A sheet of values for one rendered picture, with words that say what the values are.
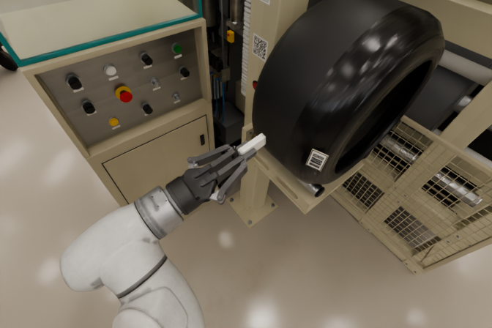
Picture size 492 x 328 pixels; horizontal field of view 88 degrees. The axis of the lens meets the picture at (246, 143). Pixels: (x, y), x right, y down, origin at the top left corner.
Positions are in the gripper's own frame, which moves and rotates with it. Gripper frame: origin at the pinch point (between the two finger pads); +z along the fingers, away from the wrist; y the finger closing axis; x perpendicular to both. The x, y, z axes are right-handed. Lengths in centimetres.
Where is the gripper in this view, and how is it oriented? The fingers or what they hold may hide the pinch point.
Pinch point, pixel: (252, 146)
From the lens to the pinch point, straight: 57.3
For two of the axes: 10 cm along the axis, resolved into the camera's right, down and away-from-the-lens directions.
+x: 0.7, 5.7, 8.2
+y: -6.2, -6.2, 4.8
